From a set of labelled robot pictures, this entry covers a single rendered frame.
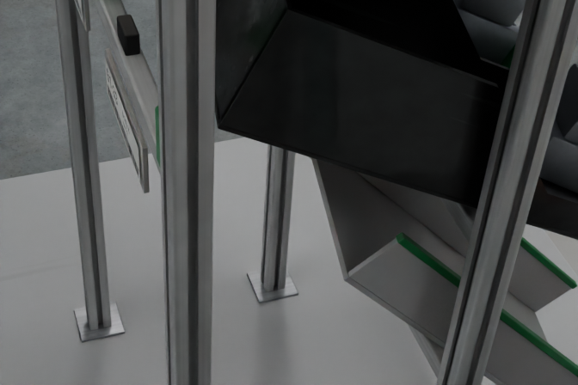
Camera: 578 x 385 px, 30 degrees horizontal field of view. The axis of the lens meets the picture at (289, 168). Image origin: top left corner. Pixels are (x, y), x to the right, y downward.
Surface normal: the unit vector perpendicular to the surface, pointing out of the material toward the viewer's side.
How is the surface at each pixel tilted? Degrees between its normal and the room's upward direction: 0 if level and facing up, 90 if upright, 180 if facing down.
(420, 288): 90
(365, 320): 0
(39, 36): 0
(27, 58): 0
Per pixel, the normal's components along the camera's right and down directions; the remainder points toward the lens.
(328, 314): 0.06, -0.75
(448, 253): 0.73, -0.58
